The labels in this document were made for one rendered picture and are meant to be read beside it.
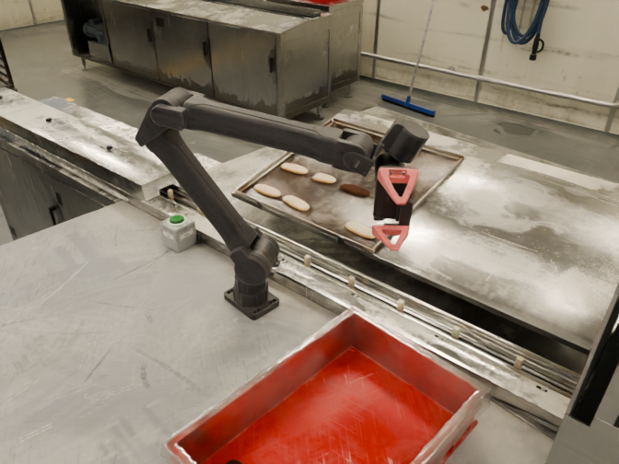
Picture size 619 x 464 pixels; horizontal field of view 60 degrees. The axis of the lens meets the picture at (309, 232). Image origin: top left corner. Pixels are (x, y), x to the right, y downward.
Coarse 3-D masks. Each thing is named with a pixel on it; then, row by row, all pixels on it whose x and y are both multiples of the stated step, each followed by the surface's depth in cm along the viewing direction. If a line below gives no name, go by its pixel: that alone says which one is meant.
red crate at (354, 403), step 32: (352, 352) 116; (320, 384) 108; (352, 384) 108; (384, 384) 108; (288, 416) 102; (320, 416) 102; (352, 416) 102; (384, 416) 102; (416, 416) 102; (448, 416) 102; (224, 448) 96; (256, 448) 96; (288, 448) 96; (320, 448) 96; (352, 448) 96; (384, 448) 96; (416, 448) 96
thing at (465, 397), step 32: (352, 320) 112; (288, 352) 102; (320, 352) 107; (384, 352) 109; (416, 352) 103; (256, 384) 96; (288, 384) 103; (416, 384) 106; (448, 384) 100; (480, 384) 96; (224, 416) 92; (256, 416) 100; (192, 448) 89; (448, 448) 88
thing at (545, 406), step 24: (24, 144) 204; (72, 168) 186; (120, 192) 170; (168, 216) 157; (192, 216) 156; (216, 240) 146; (288, 264) 136; (288, 288) 134; (312, 288) 128; (336, 288) 128; (336, 312) 126; (384, 312) 121; (408, 336) 115; (432, 336) 115; (456, 360) 109; (480, 360) 109; (504, 384) 104; (528, 384) 104; (528, 408) 101; (552, 408) 99
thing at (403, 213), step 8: (408, 200) 95; (400, 208) 96; (408, 208) 95; (400, 216) 96; (408, 216) 96; (384, 224) 98; (392, 224) 98; (400, 224) 97; (408, 224) 97; (376, 232) 96; (384, 232) 97; (392, 232) 96; (400, 232) 96; (408, 232) 97; (384, 240) 93; (400, 240) 93; (392, 248) 92
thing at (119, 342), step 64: (0, 256) 146; (64, 256) 146; (128, 256) 146; (192, 256) 146; (0, 320) 124; (64, 320) 124; (128, 320) 124; (192, 320) 124; (256, 320) 125; (320, 320) 125; (0, 384) 108; (64, 384) 108; (128, 384) 108; (192, 384) 109; (0, 448) 96; (64, 448) 96; (128, 448) 96; (512, 448) 96
